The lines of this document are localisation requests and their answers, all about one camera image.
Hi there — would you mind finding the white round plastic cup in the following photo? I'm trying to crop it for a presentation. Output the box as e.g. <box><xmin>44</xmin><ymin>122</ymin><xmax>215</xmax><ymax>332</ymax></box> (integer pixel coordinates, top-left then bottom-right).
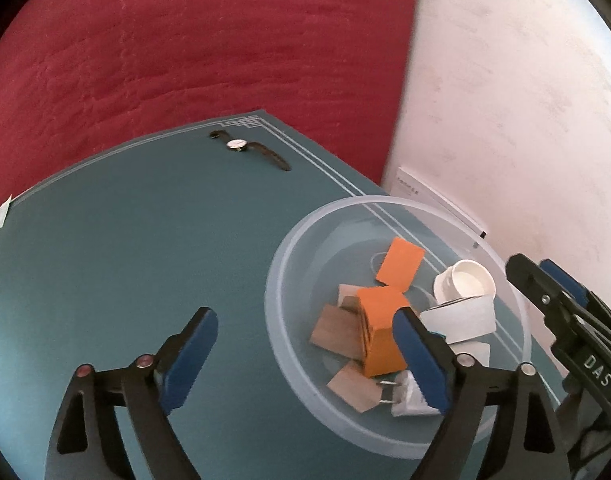
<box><xmin>433</xmin><ymin>259</ymin><xmax>497</xmax><ymax>306</ymax></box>

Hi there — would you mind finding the teal table mat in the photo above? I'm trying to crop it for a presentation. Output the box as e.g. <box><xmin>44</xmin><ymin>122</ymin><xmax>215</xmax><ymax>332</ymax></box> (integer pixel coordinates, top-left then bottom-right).
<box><xmin>0</xmin><ymin>107</ymin><xmax>576</xmax><ymax>480</ymax></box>

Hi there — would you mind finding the clear plastic container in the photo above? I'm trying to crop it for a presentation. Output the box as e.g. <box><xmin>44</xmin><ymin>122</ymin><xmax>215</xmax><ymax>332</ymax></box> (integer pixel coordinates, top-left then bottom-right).
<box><xmin>264</xmin><ymin>196</ymin><xmax>532</xmax><ymax>461</ymax></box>

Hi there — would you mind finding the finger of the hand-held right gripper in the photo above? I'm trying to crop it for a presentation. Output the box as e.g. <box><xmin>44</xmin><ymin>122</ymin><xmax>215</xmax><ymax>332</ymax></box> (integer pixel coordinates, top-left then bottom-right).
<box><xmin>505</xmin><ymin>254</ymin><xmax>611</xmax><ymax>361</ymax></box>
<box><xmin>539</xmin><ymin>259</ymin><xmax>611</xmax><ymax>341</ymax></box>

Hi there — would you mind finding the wristwatch with dark strap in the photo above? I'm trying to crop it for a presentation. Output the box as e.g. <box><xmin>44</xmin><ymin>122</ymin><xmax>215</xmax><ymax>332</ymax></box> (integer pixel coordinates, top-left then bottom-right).
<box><xmin>208</xmin><ymin>130</ymin><xmax>292</xmax><ymax>172</ymax></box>

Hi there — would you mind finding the beige wooden wedge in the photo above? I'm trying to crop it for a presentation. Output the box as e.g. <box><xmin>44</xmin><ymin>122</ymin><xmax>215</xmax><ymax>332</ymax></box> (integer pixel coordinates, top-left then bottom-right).
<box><xmin>327</xmin><ymin>362</ymin><xmax>381</xmax><ymax>414</ymax></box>
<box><xmin>338</xmin><ymin>283</ymin><xmax>361</xmax><ymax>313</ymax></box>

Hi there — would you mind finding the red quilted blanket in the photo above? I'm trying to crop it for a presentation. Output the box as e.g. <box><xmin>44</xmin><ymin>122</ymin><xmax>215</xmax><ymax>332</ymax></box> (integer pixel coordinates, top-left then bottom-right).
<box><xmin>0</xmin><ymin>0</ymin><xmax>420</xmax><ymax>211</ymax></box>

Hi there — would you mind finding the orange striped wooden wedge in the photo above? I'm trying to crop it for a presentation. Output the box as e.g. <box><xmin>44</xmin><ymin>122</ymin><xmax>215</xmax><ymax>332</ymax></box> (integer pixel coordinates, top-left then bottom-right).
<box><xmin>355</xmin><ymin>286</ymin><xmax>411</xmax><ymax>378</ymax></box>
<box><xmin>375</xmin><ymin>237</ymin><xmax>426</xmax><ymax>295</ymax></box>

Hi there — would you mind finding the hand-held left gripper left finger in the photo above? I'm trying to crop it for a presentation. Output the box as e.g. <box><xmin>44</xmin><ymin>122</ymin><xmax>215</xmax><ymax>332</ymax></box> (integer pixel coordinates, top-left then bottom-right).
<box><xmin>44</xmin><ymin>307</ymin><xmax>219</xmax><ymax>480</ymax></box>

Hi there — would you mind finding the white power adapter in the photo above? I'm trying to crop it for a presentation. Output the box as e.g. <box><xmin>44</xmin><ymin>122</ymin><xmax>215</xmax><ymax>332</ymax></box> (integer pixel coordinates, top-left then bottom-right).
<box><xmin>378</xmin><ymin>370</ymin><xmax>439</xmax><ymax>418</ymax></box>

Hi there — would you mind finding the white wooden block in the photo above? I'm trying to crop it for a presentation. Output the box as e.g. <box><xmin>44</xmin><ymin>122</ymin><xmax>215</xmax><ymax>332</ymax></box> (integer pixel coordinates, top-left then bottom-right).
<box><xmin>419</xmin><ymin>295</ymin><xmax>497</xmax><ymax>345</ymax></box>

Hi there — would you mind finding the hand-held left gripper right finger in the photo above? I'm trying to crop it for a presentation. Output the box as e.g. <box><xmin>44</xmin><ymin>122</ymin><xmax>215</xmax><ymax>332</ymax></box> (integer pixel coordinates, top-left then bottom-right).
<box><xmin>391</xmin><ymin>306</ymin><xmax>571</xmax><ymax>480</ymax></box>

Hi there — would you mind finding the brown wooden block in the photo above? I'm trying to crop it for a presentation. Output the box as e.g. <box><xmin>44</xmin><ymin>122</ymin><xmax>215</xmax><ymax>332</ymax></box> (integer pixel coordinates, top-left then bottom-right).
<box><xmin>310</xmin><ymin>304</ymin><xmax>365</xmax><ymax>361</ymax></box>

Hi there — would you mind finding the white striped wooden wedge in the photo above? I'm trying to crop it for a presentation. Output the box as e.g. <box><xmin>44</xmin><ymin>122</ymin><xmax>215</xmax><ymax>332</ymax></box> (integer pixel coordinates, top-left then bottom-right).
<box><xmin>448</xmin><ymin>340</ymin><xmax>491</xmax><ymax>366</ymax></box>

